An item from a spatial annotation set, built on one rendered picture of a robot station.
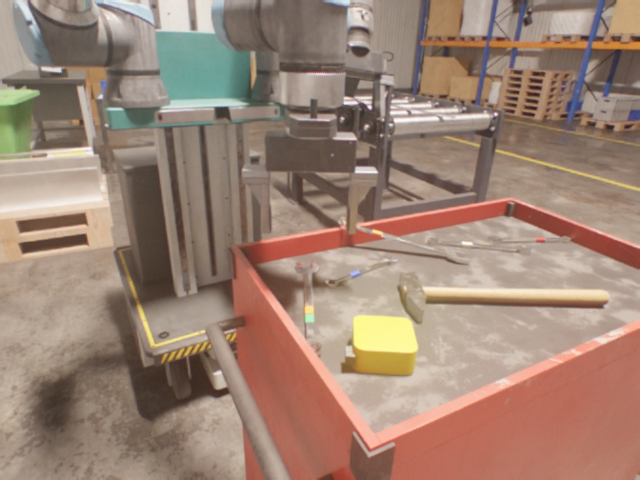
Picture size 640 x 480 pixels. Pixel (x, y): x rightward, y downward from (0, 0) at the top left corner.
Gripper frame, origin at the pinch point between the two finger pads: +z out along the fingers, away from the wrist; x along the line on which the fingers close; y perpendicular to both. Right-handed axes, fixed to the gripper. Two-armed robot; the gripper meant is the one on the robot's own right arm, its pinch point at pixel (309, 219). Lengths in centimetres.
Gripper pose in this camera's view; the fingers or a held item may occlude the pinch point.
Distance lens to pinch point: 65.7
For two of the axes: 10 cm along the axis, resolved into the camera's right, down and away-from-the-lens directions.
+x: -10.0, -0.1, -0.6
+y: -0.5, -4.2, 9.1
